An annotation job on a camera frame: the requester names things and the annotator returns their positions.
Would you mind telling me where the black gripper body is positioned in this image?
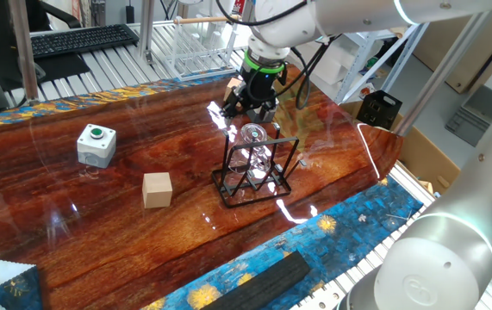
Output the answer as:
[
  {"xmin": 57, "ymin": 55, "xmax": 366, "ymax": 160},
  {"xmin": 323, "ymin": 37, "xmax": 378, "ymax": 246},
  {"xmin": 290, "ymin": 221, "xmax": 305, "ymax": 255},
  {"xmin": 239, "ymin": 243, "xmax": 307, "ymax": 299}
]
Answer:
[{"xmin": 227, "ymin": 67, "xmax": 288, "ymax": 114}]

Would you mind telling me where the clear glass cup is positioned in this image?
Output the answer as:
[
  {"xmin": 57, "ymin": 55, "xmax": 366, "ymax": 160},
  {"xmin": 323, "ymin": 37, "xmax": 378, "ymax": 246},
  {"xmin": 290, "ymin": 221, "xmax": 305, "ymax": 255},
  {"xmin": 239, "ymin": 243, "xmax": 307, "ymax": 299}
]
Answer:
[{"xmin": 227, "ymin": 122, "xmax": 273, "ymax": 182}]

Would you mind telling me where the light wooden cube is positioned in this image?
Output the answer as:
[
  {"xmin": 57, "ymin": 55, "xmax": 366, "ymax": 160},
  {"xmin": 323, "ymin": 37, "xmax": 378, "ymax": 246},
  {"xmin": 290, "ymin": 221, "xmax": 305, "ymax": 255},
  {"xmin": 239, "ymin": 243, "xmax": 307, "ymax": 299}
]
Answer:
[
  {"xmin": 141, "ymin": 171, "xmax": 174, "ymax": 209},
  {"xmin": 223, "ymin": 77, "xmax": 243, "ymax": 103}
]

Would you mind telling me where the white foam box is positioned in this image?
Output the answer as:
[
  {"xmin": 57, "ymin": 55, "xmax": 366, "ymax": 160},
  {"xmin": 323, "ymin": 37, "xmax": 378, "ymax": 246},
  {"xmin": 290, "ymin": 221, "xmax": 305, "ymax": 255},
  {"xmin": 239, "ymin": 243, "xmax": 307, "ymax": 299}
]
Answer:
[{"xmin": 309, "ymin": 34, "xmax": 361, "ymax": 86}]

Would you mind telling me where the wooden dowel rod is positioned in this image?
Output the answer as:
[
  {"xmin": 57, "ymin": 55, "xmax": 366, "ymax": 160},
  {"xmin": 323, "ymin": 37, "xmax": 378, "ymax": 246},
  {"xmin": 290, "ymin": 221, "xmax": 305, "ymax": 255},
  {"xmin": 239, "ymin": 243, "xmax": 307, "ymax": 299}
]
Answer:
[{"xmin": 172, "ymin": 14, "xmax": 242, "ymax": 25}]

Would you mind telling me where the grey metal shelf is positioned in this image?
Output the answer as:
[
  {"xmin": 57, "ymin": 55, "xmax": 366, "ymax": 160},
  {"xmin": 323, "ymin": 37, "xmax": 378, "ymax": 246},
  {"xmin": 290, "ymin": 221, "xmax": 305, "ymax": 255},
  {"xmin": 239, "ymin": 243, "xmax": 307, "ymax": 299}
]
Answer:
[{"xmin": 296, "ymin": 23, "xmax": 427, "ymax": 104}]

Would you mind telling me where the small black plastic crate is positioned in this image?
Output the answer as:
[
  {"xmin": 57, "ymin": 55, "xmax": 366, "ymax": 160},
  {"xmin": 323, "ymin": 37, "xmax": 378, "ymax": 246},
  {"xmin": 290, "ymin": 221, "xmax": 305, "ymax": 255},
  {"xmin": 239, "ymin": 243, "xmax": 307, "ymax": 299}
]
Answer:
[{"xmin": 356, "ymin": 90, "xmax": 403, "ymax": 131}]

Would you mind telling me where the green push button box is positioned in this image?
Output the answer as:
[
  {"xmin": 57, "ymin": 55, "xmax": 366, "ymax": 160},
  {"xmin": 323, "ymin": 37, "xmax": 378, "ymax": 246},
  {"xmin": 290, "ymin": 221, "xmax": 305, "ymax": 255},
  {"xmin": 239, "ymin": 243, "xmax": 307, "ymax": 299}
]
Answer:
[{"xmin": 76, "ymin": 124, "xmax": 117, "ymax": 170}]

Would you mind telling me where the blue starry painted tablecloth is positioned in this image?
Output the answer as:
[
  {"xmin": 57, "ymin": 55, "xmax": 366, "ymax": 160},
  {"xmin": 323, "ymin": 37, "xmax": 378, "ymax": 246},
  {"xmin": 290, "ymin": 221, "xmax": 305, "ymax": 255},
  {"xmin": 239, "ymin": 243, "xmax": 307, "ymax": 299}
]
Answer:
[{"xmin": 0, "ymin": 72, "xmax": 426, "ymax": 310}]

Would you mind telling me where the black computer keyboard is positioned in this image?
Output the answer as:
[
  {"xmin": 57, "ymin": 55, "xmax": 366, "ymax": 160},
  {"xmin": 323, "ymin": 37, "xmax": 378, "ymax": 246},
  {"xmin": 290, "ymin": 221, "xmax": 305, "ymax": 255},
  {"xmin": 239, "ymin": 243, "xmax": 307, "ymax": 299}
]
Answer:
[{"xmin": 29, "ymin": 23, "xmax": 140, "ymax": 60}]

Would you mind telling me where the black foam block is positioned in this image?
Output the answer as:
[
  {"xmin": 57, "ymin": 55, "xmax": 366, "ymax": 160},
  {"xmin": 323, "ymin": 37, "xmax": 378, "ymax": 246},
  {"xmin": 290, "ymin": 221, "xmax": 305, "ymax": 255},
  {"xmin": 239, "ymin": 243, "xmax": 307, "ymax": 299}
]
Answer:
[{"xmin": 200, "ymin": 251, "xmax": 312, "ymax": 310}]

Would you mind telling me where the black mouse pad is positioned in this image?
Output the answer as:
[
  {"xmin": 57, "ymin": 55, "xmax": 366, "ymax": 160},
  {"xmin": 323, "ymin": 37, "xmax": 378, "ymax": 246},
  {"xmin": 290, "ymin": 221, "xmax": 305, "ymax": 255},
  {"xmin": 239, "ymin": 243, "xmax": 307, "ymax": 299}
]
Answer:
[{"xmin": 34, "ymin": 52, "xmax": 92, "ymax": 84}]

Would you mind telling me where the brown cardboard box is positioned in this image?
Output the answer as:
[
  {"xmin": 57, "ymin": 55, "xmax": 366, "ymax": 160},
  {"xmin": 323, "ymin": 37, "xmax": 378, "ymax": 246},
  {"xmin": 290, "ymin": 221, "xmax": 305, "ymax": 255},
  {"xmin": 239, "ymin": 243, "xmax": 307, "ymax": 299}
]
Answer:
[{"xmin": 339, "ymin": 101, "xmax": 462, "ymax": 195}]

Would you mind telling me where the glossy wood-grain mat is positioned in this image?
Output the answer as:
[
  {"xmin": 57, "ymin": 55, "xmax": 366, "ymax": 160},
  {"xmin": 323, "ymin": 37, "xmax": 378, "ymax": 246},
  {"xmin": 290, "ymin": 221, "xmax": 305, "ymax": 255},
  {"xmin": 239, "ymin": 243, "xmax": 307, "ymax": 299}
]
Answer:
[{"xmin": 0, "ymin": 64, "xmax": 404, "ymax": 310}]

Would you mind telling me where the brown wooden board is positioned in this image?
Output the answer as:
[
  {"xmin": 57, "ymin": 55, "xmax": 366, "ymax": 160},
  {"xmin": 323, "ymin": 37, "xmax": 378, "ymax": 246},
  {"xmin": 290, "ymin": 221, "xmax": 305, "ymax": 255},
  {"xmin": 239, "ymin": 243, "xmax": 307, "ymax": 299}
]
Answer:
[{"xmin": 412, "ymin": 15, "xmax": 492, "ymax": 95}]

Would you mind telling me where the black office chair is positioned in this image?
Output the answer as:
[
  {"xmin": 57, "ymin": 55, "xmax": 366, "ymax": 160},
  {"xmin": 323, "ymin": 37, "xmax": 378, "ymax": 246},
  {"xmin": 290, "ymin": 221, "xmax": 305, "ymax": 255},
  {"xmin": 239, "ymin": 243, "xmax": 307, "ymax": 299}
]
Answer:
[{"xmin": 38, "ymin": 0, "xmax": 83, "ymax": 29}]

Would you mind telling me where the grey plastic floor crate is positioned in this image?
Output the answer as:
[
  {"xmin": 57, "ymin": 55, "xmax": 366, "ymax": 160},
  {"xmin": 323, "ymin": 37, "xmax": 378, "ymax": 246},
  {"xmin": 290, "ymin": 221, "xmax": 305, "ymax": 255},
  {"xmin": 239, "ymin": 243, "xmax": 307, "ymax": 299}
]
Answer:
[{"xmin": 445, "ymin": 84, "xmax": 492, "ymax": 148}]

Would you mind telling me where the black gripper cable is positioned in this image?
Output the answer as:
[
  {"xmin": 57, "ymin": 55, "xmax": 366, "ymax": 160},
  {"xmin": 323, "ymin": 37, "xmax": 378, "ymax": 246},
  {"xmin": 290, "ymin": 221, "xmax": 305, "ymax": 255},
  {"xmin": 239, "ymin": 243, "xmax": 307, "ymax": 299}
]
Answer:
[{"xmin": 215, "ymin": 0, "xmax": 337, "ymax": 111}]

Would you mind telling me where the white wire dish rack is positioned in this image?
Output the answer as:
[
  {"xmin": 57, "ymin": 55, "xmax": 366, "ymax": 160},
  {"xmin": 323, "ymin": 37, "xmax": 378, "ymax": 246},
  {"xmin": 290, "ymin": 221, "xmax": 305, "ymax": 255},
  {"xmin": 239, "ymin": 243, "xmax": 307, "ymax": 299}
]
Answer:
[{"xmin": 159, "ymin": 16, "xmax": 249, "ymax": 82}]

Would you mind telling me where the black wire cup rack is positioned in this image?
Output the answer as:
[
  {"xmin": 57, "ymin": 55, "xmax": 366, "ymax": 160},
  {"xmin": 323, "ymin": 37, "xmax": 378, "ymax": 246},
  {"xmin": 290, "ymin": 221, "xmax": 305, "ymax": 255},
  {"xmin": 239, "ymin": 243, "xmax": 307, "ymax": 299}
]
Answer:
[{"xmin": 210, "ymin": 122, "xmax": 308, "ymax": 209}]

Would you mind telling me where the aluminium frame post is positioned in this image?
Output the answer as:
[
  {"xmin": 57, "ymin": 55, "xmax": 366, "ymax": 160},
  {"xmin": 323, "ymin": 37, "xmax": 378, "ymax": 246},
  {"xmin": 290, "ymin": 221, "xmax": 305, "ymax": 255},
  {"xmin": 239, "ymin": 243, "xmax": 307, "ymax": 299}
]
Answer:
[
  {"xmin": 8, "ymin": 0, "xmax": 40, "ymax": 105},
  {"xmin": 137, "ymin": 0, "xmax": 156, "ymax": 62}
]

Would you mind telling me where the aluminium frame strut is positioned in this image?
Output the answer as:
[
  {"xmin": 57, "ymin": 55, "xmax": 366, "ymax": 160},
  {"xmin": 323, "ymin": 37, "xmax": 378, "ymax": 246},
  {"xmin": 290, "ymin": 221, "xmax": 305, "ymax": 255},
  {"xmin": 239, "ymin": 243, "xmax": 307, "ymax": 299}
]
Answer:
[{"xmin": 394, "ymin": 12, "xmax": 492, "ymax": 137}]

